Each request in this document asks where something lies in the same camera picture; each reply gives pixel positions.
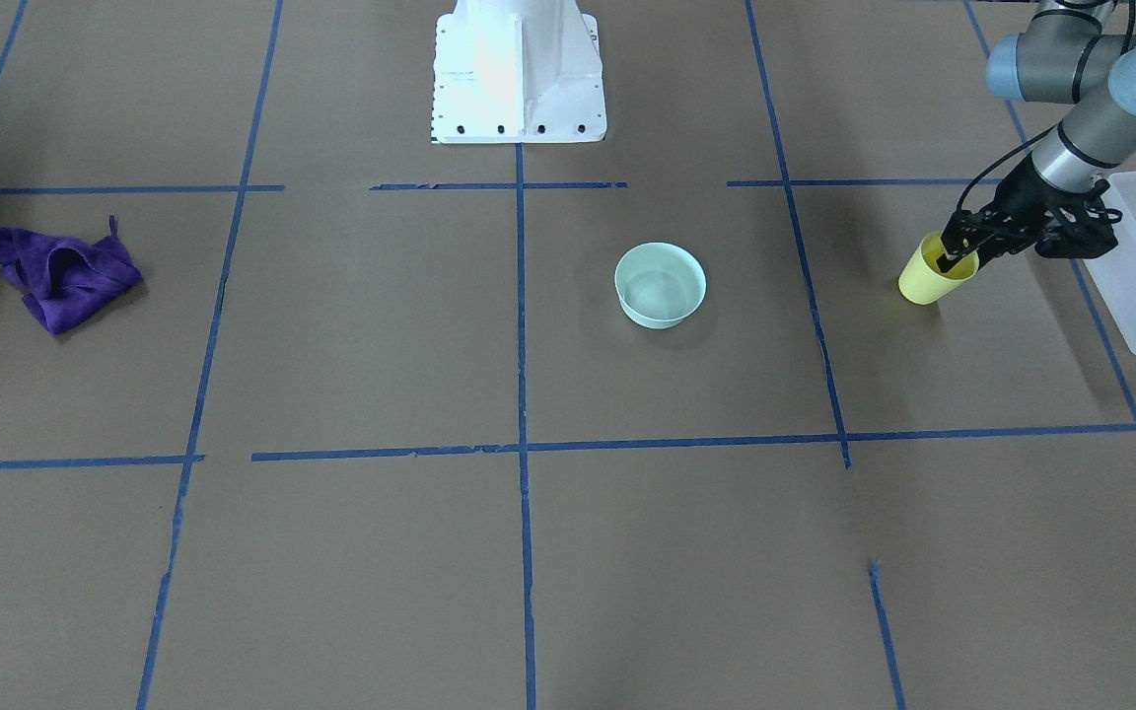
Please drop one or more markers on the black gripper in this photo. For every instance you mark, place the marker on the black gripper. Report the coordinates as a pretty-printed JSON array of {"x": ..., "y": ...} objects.
[{"x": 1019, "y": 196}]

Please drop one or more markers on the yellow plastic cup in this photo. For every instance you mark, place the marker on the yellow plastic cup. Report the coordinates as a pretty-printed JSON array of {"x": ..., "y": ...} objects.
[{"x": 922, "y": 281}]

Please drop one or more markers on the purple cloth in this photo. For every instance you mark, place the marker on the purple cloth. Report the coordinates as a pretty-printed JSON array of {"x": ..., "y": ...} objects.
[{"x": 64, "y": 280}]

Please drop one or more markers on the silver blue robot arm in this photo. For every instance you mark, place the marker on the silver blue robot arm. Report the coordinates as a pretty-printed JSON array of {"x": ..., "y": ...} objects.
[{"x": 1065, "y": 57}]

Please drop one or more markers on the mint green bowl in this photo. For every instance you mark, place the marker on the mint green bowl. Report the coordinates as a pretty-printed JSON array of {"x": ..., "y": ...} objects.
[{"x": 658, "y": 284}]

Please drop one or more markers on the white pedestal column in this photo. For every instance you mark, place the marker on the white pedestal column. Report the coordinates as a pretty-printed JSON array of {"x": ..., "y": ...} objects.
[{"x": 517, "y": 72}]

